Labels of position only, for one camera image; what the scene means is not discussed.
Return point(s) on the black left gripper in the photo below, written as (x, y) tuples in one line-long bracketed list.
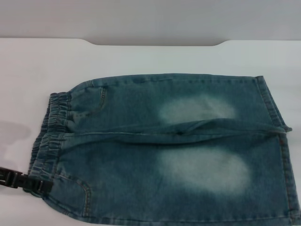
[(10, 179)]

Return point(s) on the blue denim shorts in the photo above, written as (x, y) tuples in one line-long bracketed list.
[(141, 164)]

